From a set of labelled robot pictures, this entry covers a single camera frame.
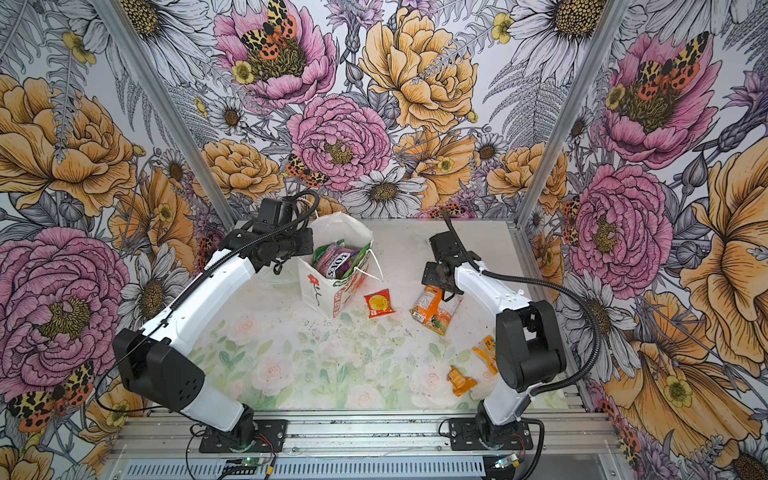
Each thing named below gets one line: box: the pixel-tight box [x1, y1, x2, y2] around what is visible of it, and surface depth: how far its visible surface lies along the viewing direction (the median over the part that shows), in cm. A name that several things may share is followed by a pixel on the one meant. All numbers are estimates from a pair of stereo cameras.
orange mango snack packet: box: [409, 284, 463, 337], surface depth 96 cm
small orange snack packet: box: [446, 365, 478, 397], surface depth 83 cm
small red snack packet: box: [364, 288, 396, 319], surface depth 99 cm
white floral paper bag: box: [298, 211, 374, 320], surface depth 87 cm
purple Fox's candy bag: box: [317, 242, 360, 279], surface depth 84 cm
